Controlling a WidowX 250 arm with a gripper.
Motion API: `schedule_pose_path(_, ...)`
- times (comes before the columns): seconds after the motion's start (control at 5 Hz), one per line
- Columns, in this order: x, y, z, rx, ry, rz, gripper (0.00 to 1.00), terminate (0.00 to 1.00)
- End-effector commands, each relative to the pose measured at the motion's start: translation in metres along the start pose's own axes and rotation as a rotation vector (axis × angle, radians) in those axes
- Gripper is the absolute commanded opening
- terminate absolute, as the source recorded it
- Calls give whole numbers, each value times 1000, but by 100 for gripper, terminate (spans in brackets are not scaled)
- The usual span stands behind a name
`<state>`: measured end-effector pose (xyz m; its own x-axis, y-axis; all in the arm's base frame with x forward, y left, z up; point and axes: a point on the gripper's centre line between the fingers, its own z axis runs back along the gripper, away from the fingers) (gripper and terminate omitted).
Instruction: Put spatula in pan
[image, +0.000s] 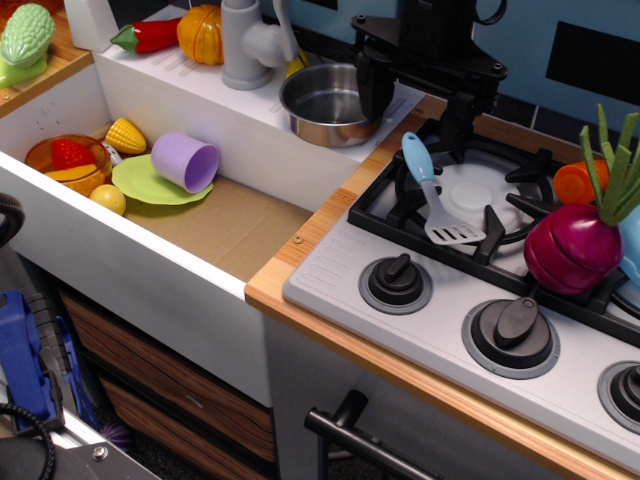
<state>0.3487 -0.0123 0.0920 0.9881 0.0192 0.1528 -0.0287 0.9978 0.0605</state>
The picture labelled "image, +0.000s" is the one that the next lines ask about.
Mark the orange toy fruit slice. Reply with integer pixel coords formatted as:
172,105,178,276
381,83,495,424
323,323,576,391
45,165,99,182

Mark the black cable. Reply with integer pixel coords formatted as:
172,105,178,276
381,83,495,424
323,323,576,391
0,402,57,480

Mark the purple plastic cup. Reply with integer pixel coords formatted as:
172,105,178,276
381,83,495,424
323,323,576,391
151,132,220,194

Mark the lower wooden drawer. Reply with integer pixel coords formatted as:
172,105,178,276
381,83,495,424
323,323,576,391
101,377,277,479

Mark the orange toy carrot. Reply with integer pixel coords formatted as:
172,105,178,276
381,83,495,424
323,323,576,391
553,161,596,204

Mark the blue handled grey spatula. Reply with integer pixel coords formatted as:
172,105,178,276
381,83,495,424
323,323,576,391
402,132,486,246

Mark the left black stove knob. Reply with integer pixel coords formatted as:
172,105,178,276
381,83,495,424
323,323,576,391
358,253,433,316

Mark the light blue toy pot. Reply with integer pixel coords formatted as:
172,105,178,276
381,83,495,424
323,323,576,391
619,206,640,287

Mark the upper wooden drawer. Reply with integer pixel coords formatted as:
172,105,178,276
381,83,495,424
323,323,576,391
58,289,277,464

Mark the yellow toy corn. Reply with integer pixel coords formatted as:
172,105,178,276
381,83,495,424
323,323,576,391
105,118,147,155

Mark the green toy bitter gourd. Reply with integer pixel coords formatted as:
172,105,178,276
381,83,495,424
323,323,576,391
1,3,56,89

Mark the purple toy beet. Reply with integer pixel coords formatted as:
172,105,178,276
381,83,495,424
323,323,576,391
524,106,639,296

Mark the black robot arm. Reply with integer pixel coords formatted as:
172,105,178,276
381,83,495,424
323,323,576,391
351,0,508,163

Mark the black oven door handle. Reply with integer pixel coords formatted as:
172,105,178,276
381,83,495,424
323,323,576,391
304,390,436,479

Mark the middle black stove knob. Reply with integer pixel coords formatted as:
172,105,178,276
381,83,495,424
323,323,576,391
461,297,561,380

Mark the green plastic plate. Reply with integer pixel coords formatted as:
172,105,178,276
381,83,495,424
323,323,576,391
111,154,213,206

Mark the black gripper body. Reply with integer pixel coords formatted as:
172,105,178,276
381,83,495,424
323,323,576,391
351,13,508,95

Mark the red toy chili pepper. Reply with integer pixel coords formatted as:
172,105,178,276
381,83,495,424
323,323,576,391
111,18,180,54

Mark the blue clamp tool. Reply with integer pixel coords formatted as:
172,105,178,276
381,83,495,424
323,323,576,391
1,290,100,430

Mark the red toy strawberry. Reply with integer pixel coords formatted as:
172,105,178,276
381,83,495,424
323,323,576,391
51,138,96,170

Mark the wooden drawer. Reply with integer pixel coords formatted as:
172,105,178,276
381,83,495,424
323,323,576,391
58,289,277,464
101,377,277,479

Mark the black stove knob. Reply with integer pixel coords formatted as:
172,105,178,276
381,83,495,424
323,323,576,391
598,361,639,435
461,297,561,380
358,253,433,316

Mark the orange toy pumpkin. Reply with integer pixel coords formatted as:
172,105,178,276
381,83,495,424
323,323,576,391
177,4,224,66

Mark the orange transparent bowl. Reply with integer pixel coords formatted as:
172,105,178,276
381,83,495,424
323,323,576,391
25,135,112,196

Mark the right black stove knob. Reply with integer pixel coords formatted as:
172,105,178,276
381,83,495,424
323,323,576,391
598,361,639,435

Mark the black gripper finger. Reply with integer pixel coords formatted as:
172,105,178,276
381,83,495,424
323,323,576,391
355,51,395,123
439,88,495,162

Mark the yellow toy lemon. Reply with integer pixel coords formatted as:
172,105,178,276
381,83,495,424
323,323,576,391
89,184,126,215

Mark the white box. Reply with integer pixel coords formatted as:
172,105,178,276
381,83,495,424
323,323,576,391
63,0,119,52

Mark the stainless steel pan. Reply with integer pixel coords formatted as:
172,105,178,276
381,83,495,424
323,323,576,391
279,63,382,148

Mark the yellow toy banana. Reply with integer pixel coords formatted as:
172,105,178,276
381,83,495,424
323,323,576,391
285,49,311,79

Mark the grey toy faucet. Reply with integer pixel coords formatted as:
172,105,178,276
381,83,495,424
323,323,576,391
221,0,299,90

